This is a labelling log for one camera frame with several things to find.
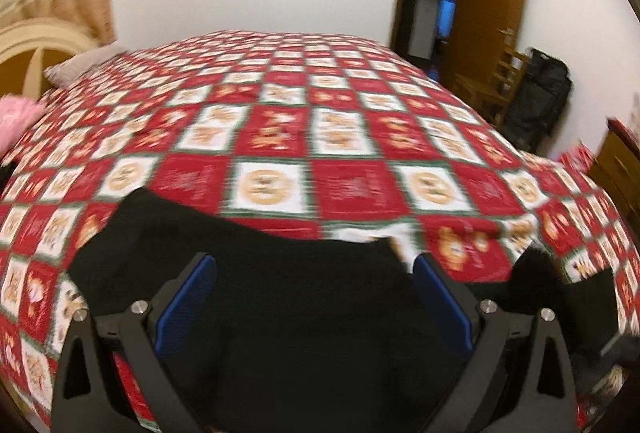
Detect cream wooden headboard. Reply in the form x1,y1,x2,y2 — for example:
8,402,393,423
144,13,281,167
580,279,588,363
1,18,99,100

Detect red checkered bag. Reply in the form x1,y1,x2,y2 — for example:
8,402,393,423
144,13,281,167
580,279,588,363
558,141,594,173

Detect red christmas patchwork bedspread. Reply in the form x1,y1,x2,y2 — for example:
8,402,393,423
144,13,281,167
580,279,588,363
1,30,639,419

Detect black folded stroller bag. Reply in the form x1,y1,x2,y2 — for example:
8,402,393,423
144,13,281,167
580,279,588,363
499,48,573,154

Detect pink pillow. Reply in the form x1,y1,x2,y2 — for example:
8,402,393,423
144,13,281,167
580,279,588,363
0,94,47,157

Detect brown wooden dresser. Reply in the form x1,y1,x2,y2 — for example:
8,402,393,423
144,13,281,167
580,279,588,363
588,118,639,223

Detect black pants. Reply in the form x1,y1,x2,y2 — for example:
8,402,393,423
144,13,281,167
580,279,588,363
68,188,622,432

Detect wooden chair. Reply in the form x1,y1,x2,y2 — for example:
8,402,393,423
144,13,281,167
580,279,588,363
454,28,530,130

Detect striped pillow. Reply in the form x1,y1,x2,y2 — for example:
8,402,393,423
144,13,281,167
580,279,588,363
43,43,127,89

